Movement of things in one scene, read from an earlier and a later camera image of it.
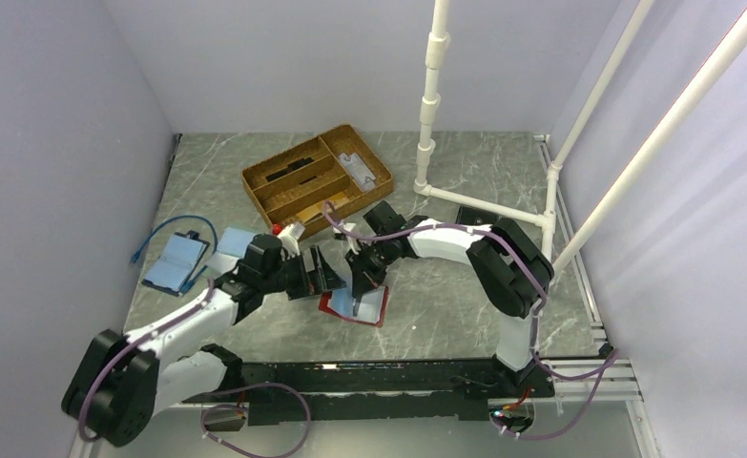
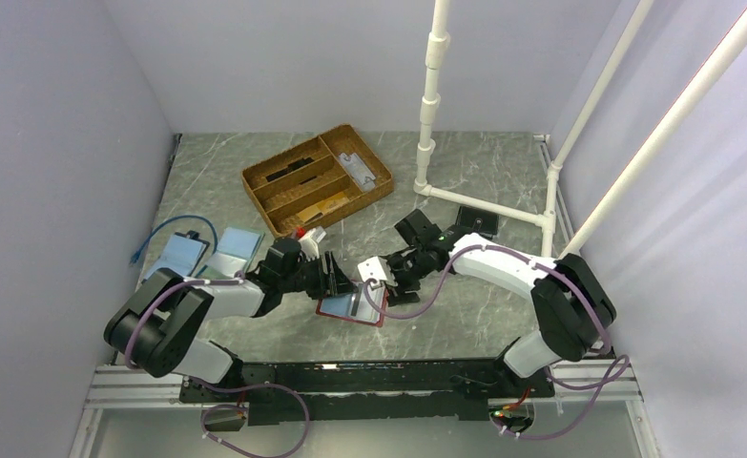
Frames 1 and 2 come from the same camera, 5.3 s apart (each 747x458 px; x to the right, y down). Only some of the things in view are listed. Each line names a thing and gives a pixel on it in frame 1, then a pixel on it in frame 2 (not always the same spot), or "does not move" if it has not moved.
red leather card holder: x=370 y=310 does not move
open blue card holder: x=182 y=255 does not move
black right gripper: x=363 y=278 -> x=397 y=291
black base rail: x=314 y=392 does not move
